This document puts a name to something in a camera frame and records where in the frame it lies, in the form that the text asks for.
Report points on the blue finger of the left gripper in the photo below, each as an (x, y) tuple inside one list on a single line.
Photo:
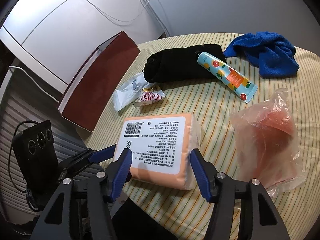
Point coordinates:
[(102, 155)]

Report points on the coffee mate sachet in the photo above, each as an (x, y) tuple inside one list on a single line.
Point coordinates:
[(149, 95)]

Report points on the striped yellow table cloth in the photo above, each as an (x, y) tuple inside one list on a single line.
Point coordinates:
[(186, 213)]

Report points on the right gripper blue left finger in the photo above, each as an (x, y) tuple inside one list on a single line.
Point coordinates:
[(118, 172)]

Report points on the fruit pattern cream tube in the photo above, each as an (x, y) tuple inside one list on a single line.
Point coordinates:
[(240, 85)]

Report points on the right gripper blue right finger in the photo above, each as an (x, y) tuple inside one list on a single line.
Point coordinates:
[(204, 173)]

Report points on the white foil sachet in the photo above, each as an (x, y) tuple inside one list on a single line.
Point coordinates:
[(129, 91)]

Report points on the red cardboard box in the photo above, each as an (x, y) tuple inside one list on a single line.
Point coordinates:
[(91, 88)]

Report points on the black fabric pouch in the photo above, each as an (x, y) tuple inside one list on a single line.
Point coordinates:
[(179, 64)]

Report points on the pink plastic bag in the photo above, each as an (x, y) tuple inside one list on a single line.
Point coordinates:
[(267, 144)]

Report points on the orange tissue pack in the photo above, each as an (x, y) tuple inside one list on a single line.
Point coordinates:
[(161, 146)]

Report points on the blue towel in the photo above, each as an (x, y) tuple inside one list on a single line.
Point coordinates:
[(272, 53)]

